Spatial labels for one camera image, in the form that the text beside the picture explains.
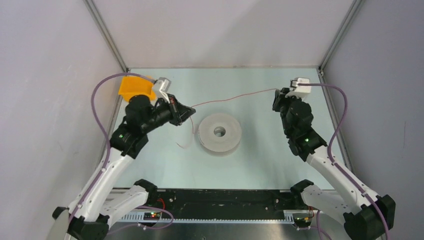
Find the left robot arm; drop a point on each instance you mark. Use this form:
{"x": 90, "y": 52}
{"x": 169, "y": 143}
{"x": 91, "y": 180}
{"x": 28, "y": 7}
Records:
{"x": 90, "y": 217}

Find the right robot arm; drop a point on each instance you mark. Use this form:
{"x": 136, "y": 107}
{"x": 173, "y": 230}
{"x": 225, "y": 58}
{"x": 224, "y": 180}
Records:
{"x": 363, "y": 213}

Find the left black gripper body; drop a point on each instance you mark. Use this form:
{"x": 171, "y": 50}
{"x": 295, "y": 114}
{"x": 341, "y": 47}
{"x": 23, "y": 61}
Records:
{"x": 163, "y": 113}

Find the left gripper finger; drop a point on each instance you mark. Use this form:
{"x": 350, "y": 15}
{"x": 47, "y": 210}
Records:
{"x": 183, "y": 115}
{"x": 179, "y": 106}

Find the right controller board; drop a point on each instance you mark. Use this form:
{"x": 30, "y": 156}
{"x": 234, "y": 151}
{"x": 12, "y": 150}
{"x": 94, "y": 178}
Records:
{"x": 302, "y": 223}

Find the left controller board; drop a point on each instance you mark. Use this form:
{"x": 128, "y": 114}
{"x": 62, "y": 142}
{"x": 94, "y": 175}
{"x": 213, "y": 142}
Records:
{"x": 152, "y": 216}

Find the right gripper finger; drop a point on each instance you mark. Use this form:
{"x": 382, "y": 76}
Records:
{"x": 276, "y": 103}
{"x": 281, "y": 92}

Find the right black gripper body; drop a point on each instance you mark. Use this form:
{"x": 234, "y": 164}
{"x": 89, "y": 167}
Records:
{"x": 285, "y": 103}

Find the aluminium frame rail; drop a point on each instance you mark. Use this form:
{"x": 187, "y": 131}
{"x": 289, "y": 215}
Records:
{"x": 132, "y": 215}

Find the orange plastic bin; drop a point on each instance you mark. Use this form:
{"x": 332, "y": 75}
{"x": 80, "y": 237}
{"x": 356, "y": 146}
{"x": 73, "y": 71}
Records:
{"x": 132, "y": 86}

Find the controller board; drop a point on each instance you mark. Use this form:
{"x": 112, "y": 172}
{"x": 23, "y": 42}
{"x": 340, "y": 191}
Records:
{"x": 152, "y": 216}
{"x": 302, "y": 223}

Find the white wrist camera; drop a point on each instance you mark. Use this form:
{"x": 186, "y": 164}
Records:
{"x": 160, "y": 88}
{"x": 299, "y": 88}

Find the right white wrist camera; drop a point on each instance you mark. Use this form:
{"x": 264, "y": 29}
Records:
{"x": 299, "y": 88}

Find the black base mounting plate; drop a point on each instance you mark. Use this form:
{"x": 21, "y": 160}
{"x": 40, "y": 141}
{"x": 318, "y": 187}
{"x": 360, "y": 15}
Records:
{"x": 228, "y": 204}

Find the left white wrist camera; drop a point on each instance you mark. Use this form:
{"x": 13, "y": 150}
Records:
{"x": 160, "y": 88}

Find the white perforated cable spool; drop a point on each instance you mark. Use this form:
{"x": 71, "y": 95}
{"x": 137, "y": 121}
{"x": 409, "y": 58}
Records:
{"x": 219, "y": 134}

